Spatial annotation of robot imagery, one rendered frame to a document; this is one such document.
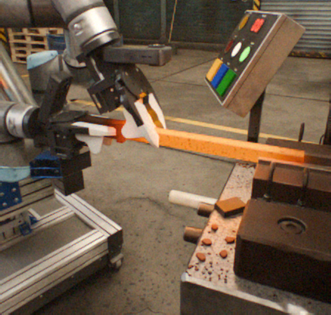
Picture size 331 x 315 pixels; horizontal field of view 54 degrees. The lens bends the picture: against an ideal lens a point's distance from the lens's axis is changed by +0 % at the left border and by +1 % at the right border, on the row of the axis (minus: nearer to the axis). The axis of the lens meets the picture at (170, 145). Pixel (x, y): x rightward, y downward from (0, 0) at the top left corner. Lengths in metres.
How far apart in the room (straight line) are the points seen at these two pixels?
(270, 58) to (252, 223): 0.60
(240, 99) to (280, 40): 0.18
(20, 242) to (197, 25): 8.31
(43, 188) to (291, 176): 1.13
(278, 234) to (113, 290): 1.33
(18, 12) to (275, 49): 0.62
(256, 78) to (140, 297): 1.12
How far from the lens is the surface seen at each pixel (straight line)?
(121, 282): 1.71
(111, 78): 0.57
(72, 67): 1.31
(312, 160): 0.58
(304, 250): 0.40
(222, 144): 0.55
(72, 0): 0.59
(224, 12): 9.13
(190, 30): 9.53
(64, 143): 0.69
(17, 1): 0.70
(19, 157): 0.84
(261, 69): 0.94
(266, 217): 0.44
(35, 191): 1.45
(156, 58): 0.53
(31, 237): 1.73
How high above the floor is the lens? 1.23
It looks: 24 degrees down
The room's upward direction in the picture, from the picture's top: straight up
